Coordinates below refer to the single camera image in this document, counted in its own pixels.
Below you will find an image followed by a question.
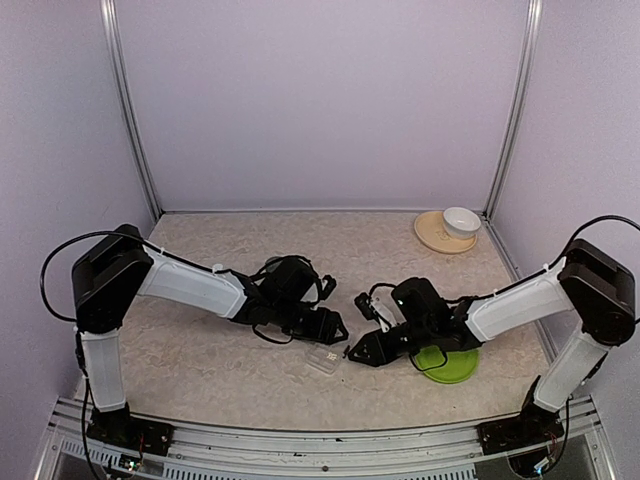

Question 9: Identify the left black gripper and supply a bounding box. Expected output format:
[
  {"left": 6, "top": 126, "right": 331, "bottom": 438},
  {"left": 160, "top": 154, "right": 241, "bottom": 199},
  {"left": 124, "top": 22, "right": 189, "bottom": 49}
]
[{"left": 272, "top": 298, "right": 349, "bottom": 346}]

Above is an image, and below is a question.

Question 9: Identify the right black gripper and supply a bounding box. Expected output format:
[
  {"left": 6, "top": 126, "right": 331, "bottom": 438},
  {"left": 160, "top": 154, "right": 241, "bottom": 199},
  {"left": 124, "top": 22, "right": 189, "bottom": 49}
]
[{"left": 347, "top": 319, "right": 434, "bottom": 368}]

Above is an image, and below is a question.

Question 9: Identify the clear plastic pill organizer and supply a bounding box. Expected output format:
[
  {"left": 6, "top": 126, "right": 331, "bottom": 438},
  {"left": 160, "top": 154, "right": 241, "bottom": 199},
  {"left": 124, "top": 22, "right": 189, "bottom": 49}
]
[{"left": 305, "top": 345, "right": 348, "bottom": 376}]

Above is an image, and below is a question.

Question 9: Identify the orange pill bottle grey cap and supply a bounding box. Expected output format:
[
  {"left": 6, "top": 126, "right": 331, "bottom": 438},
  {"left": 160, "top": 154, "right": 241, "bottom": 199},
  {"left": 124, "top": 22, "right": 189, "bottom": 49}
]
[{"left": 264, "top": 257, "right": 282, "bottom": 273}]

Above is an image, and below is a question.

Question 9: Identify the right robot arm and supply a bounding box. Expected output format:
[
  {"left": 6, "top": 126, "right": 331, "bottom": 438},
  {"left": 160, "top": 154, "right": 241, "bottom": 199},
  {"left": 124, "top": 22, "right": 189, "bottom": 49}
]
[{"left": 348, "top": 239, "right": 636, "bottom": 444}]

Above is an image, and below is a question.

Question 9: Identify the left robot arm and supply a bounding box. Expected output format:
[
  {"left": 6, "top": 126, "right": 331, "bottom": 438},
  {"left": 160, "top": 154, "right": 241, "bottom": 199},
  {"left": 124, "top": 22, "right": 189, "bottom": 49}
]
[{"left": 71, "top": 224, "right": 349, "bottom": 445}]

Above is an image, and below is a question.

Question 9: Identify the green plate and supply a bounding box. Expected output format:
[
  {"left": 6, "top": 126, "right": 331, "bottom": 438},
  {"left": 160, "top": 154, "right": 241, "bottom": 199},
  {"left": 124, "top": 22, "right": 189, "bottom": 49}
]
[{"left": 413, "top": 346, "right": 480, "bottom": 385}]

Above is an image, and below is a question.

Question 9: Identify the round wooden plate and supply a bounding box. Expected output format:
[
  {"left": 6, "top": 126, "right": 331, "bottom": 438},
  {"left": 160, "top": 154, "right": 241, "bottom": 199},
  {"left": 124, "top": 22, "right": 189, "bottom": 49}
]
[{"left": 413, "top": 211, "right": 477, "bottom": 255}]

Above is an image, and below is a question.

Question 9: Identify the white bowl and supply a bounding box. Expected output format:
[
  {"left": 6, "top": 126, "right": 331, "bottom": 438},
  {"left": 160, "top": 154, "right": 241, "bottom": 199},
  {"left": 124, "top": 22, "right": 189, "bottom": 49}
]
[{"left": 442, "top": 207, "right": 481, "bottom": 240}]

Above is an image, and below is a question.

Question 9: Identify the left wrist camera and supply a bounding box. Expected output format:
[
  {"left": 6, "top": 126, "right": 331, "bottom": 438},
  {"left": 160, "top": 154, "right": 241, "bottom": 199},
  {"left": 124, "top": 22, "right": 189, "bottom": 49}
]
[{"left": 318, "top": 275, "right": 337, "bottom": 301}]

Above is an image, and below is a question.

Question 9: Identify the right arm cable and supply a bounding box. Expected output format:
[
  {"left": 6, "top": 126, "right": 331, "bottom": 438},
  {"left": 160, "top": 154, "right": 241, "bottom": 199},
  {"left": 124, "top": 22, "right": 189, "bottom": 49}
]
[{"left": 367, "top": 214, "right": 640, "bottom": 373}]

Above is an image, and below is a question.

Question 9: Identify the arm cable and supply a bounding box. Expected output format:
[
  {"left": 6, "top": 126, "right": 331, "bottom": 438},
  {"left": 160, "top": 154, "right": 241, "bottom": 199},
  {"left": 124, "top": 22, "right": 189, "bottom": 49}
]
[
  {"left": 367, "top": 214, "right": 640, "bottom": 373},
  {"left": 38, "top": 230, "right": 321, "bottom": 346}
]

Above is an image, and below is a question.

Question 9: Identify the front aluminium rail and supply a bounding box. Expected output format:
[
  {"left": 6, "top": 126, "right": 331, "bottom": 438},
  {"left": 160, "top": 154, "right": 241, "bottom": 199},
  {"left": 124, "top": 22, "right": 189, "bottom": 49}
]
[{"left": 31, "top": 397, "right": 620, "bottom": 479}]

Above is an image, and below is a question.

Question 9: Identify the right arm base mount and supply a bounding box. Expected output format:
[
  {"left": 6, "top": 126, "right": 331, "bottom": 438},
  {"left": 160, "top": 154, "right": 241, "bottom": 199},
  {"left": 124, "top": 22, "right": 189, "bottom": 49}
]
[{"left": 476, "top": 377, "right": 565, "bottom": 455}]

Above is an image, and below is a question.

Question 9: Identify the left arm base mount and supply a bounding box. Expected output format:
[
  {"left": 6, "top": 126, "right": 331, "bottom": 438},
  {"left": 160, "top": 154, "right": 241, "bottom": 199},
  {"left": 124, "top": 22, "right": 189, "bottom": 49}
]
[{"left": 84, "top": 402, "right": 175, "bottom": 457}]

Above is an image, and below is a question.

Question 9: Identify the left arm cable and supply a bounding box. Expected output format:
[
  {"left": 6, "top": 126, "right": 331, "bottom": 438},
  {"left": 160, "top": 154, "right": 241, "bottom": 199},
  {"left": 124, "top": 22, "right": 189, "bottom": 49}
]
[{"left": 38, "top": 230, "right": 321, "bottom": 346}]

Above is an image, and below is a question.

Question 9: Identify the right aluminium frame post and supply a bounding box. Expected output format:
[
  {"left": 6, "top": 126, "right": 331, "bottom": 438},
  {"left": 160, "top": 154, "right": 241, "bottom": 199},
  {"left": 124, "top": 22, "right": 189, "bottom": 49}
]
[{"left": 483, "top": 0, "right": 543, "bottom": 222}]

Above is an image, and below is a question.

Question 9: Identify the aluminium frame post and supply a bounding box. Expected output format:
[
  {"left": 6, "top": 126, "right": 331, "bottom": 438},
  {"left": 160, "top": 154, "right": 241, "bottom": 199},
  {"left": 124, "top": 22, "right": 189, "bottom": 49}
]
[
  {"left": 483, "top": 0, "right": 543, "bottom": 222},
  {"left": 100, "top": 0, "right": 164, "bottom": 222}
]

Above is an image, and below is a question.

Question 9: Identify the left aluminium frame post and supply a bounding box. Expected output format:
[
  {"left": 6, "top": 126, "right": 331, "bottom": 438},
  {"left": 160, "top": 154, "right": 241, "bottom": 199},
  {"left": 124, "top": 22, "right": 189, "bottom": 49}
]
[{"left": 100, "top": 0, "right": 164, "bottom": 222}]

